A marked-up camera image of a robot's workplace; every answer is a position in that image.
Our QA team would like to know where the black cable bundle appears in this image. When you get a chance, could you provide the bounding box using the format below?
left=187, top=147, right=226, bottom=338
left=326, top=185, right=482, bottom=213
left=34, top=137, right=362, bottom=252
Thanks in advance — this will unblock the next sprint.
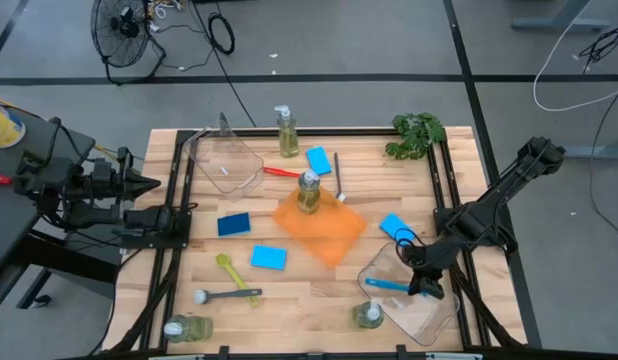
left=577, top=14, right=618, bottom=65

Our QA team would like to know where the dark grey desk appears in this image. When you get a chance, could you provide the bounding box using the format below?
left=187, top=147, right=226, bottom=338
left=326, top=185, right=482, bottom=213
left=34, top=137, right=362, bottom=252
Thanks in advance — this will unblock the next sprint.
left=0, top=107, right=120, bottom=321

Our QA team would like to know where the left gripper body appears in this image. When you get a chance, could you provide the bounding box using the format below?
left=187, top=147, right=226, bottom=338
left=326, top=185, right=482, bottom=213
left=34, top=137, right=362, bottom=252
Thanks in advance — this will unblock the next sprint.
left=87, top=158, right=129, bottom=204

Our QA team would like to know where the grey desk leg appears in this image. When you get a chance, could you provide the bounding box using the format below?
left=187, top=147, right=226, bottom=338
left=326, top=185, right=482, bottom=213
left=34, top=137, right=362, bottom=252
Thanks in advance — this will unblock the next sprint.
left=552, top=132, right=618, bottom=160
left=511, top=0, right=613, bottom=31

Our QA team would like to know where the yellow-green pump soap bottle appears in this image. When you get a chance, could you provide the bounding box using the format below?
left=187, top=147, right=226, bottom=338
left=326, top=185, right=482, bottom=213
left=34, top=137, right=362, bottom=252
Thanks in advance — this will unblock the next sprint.
left=350, top=299, right=386, bottom=331
left=162, top=313, right=215, bottom=345
left=296, top=168, right=322, bottom=215
left=274, top=104, right=301, bottom=159

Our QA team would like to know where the green potted plant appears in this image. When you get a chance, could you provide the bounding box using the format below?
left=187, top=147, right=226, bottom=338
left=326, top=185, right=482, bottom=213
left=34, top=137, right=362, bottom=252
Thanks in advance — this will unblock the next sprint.
left=384, top=111, right=447, bottom=162

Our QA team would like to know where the thin dark grey brush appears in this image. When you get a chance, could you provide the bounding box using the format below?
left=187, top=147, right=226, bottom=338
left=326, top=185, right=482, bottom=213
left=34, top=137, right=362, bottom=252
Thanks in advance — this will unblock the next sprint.
left=332, top=151, right=347, bottom=204

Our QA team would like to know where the white light strip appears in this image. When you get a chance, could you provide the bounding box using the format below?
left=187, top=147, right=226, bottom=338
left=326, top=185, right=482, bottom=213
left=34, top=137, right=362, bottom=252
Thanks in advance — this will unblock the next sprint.
left=425, top=352, right=484, bottom=360
left=147, top=352, right=206, bottom=360

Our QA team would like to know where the long white cable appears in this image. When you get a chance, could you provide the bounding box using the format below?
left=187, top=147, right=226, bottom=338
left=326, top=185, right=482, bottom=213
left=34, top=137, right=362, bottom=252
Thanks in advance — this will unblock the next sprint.
left=531, top=0, right=618, bottom=113

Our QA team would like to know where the black aluminium rig frame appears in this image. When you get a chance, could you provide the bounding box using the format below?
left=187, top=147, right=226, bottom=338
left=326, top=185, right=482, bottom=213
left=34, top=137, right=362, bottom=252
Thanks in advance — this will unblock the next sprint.
left=101, top=127, right=530, bottom=360

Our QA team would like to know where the orange cloth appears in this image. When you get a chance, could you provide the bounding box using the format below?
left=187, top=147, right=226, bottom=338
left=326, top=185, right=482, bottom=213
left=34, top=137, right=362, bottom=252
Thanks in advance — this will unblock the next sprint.
left=271, top=185, right=369, bottom=270

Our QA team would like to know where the clear plastic bin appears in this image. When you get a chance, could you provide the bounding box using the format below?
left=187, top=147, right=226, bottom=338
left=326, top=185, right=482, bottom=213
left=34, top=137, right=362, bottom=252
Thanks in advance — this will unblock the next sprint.
left=357, top=241, right=462, bottom=347
left=182, top=112, right=266, bottom=204

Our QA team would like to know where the blue kitchen sponge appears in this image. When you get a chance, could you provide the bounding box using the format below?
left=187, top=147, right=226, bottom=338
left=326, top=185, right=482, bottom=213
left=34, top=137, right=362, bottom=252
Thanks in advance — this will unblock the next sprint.
left=305, top=145, right=334, bottom=177
left=216, top=211, right=252, bottom=238
left=378, top=212, right=418, bottom=242
left=250, top=244, right=289, bottom=272

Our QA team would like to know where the white cable bundle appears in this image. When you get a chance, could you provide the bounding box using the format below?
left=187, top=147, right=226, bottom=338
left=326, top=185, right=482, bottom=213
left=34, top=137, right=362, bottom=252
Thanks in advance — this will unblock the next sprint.
left=149, top=0, right=186, bottom=20

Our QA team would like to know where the blue dish brush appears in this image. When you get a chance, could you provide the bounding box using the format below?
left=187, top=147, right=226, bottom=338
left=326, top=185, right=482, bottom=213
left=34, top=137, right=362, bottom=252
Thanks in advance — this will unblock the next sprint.
left=364, top=277, right=413, bottom=294

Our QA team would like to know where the grey round-head dish brush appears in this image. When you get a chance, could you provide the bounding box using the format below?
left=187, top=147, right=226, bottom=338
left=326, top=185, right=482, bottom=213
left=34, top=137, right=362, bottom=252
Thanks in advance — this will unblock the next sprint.
left=193, top=287, right=264, bottom=306

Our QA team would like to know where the yellow cable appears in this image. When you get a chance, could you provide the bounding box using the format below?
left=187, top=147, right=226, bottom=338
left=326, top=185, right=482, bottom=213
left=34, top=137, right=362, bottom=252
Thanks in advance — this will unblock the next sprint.
left=0, top=94, right=143, bottom=176

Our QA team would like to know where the red dish brush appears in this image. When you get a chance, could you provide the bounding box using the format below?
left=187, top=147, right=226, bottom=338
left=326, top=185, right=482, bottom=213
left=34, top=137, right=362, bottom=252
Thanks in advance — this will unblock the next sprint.
left=262, top=165, right=302, bottom=179

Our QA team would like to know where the long black cable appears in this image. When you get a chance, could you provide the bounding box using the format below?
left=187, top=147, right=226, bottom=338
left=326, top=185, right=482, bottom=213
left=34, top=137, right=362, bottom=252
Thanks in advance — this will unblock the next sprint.
left=190, top=0, right=259, bottom=128

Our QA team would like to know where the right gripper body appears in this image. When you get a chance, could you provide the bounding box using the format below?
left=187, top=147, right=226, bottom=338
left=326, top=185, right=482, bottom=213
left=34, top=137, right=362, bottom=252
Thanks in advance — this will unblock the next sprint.
left=402, top=243, right=443, bottom=282

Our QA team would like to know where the coiled black cable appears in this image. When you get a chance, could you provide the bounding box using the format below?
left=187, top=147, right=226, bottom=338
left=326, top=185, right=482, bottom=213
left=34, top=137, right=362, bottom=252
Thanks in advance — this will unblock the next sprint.
left=207, top=11, right=237, bottom=57

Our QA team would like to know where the black wire-cage fan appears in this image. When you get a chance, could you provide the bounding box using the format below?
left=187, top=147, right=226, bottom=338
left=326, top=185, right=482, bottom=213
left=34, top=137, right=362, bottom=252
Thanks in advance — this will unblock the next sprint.
left=89, top=0, right=168, bottom=85

